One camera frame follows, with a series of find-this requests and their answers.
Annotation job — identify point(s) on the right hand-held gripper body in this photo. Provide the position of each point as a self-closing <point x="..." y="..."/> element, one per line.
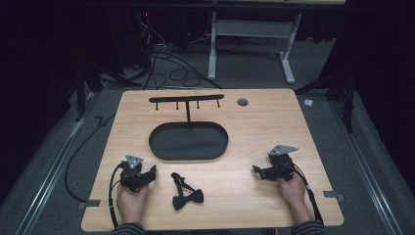
<point x="280" y="166"/>

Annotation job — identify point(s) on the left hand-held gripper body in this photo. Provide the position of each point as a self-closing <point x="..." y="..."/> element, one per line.
<point x="131" y="176"/>

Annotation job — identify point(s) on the person's left hand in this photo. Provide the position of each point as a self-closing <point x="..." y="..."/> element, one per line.
<point x="130" y="204"/>

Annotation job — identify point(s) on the person's right hand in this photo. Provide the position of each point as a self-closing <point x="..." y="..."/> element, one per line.
<point x="295" y="194"/>

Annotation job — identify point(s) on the black bow tie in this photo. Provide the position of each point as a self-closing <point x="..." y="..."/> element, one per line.
<point x="186" y="193"/>

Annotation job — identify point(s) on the black hook stand with tray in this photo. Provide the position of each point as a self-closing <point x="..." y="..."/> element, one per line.
<point x="188" y="140"/>

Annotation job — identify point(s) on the grey tape strip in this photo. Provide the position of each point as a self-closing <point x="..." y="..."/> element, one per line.
<point x="333" y="195"/>
<point x="89" y="203"/>

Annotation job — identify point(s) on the grey round table grommet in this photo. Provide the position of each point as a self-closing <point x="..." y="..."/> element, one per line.
<point x="242" y="102"/>

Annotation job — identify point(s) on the white crumpled paper scrap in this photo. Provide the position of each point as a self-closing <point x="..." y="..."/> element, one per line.
<point x="308" y="103"/>

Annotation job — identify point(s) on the black metal stand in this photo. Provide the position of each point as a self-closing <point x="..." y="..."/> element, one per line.
<point x="349" y="98"/>
<point x="81" y="94"/>

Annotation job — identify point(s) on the metal floor rail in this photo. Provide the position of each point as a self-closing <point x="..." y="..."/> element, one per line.
<point x="52" y="169"/>
<point x="368" y="169"/>

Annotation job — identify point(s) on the white desk frame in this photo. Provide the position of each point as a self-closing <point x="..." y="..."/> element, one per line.
<point x="251" y="28"/>

